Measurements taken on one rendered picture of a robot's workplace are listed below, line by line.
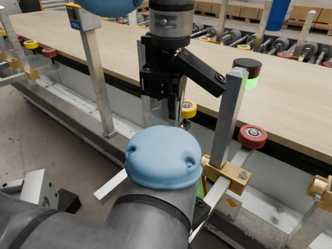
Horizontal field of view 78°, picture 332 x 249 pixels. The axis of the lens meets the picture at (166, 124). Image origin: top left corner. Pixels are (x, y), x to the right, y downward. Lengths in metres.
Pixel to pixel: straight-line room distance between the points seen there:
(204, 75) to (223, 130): 0.17
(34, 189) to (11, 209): 0.24
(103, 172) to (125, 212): 1.59
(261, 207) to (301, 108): 0.38
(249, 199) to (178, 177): 0.71
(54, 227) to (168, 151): 0.11
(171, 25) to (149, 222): 0.29
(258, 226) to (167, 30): 0.60
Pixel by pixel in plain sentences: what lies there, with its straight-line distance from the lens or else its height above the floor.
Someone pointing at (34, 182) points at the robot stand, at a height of 0.99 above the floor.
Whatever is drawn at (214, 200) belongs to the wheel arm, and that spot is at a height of 0.86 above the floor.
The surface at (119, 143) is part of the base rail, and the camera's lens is 0.92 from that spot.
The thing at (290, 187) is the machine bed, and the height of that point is 0.71.
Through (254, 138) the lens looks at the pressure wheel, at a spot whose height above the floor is 0.91.
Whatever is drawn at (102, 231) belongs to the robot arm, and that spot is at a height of 1.15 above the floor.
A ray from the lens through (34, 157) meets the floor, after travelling 2.12.
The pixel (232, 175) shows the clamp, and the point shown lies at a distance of 0.59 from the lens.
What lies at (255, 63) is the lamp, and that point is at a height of 1.15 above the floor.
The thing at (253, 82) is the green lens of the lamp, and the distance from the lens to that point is 0.48.
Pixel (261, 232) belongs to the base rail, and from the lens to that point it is 0.73.
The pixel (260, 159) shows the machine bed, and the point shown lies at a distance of 0.81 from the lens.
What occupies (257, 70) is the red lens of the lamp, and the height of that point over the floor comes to 1.14.
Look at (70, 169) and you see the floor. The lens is 1.88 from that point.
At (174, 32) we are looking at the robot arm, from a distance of 0.36.
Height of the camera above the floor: 1.31
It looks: 38 degrees down
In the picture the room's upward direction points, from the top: straight up
